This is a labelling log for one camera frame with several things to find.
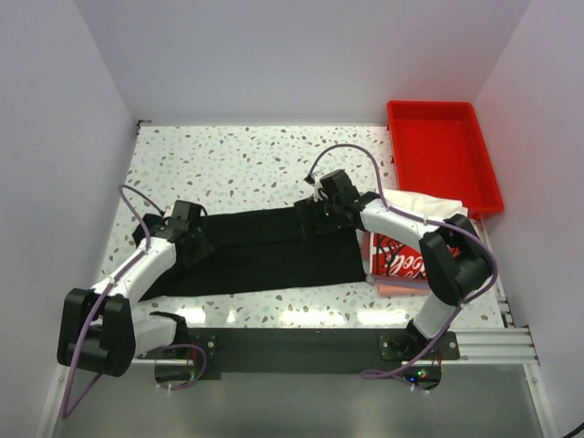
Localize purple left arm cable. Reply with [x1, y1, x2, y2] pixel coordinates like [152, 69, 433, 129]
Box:
[59, 183, 209, 420]

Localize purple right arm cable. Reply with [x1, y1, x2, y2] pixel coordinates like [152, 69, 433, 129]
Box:
[306, 143, 499, 391]

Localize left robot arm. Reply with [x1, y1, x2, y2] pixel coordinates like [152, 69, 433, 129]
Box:
[57, 201, 213, 377]

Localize black t-shirt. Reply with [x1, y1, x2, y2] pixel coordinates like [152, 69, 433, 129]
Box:
[141, 207, 366, 301]

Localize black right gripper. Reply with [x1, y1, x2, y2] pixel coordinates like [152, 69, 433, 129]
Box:
[295, 193, 343, 240]

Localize red plastic bin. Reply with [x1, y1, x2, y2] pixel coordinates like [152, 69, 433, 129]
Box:
[387, 100, 504, 219]

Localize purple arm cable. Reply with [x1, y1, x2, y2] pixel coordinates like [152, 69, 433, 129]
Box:
[306, 143, 499, 391]
[59, 183, 209, 420]

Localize folded red coca-cola t-shirt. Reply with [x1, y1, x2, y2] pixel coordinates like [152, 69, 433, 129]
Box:
[360, 188, 469, 281]

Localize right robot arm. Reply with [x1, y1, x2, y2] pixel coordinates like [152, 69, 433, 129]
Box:
[294, 170, 498, 360]

